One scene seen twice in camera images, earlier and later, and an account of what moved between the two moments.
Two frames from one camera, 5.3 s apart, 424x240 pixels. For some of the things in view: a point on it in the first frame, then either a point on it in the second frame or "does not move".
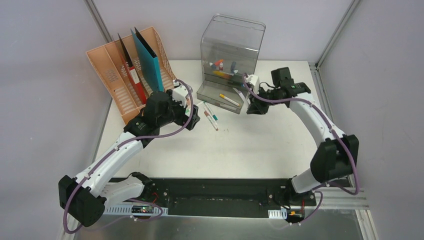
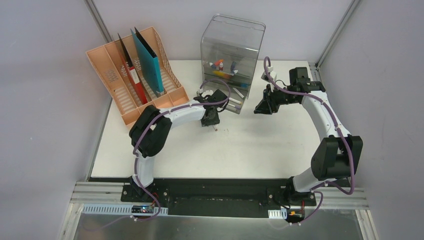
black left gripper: [185, 115] -> [210, 115]
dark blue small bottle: [233, 66] does not move
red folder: [131, 70] does not move
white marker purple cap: [241, 96] -> [236, 106]
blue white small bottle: [213, 66] does not move
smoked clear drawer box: [230, 47] does not move
